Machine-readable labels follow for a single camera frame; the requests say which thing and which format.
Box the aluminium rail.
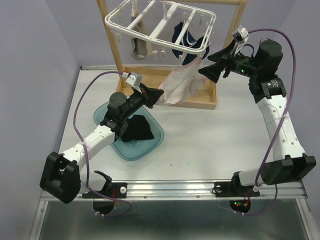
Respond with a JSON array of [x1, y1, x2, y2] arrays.
[[41, 178, 308, 201]]

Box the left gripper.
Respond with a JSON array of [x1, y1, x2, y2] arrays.
[[121, 83, 164, 121]]

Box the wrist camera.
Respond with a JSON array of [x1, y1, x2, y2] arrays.
[[232, 25, 250, 45], [121, 72, 143, 88]]

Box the white pink underwear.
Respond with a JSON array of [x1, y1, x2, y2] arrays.
[[158, 57, 206, 105]]

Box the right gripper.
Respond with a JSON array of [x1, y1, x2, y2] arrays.
[[198, 38, 262, 83]]

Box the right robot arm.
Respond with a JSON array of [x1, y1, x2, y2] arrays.
[[198, 39, 316, 198]]

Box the white clip hanger frame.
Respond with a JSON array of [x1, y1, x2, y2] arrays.
[[104, 0, 217, 63]]

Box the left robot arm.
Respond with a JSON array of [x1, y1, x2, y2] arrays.
[[39, 84, 164, 204]]

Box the black underwear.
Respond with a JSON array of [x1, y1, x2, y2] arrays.
[[121, 115, 154, 143]]

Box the navy blue underwear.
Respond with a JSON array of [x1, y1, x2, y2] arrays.
[[171, 21, 204, 66]]

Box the wooden rack stand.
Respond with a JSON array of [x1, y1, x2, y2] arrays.
[[96, 0, 247, 111]]

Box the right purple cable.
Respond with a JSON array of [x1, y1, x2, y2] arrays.
[[233, 28, 297, 216]]

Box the teal plastic basin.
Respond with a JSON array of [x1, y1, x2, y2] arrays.
[[93, 99, 165, 162]]

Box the grey underwear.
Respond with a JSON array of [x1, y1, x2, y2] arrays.
[[130, 20, 153, 61]]

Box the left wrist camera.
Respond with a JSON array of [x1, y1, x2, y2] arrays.
[[121, 72, 143, 88]]

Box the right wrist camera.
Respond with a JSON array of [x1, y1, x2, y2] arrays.
[[232, 25, 250, 45]]

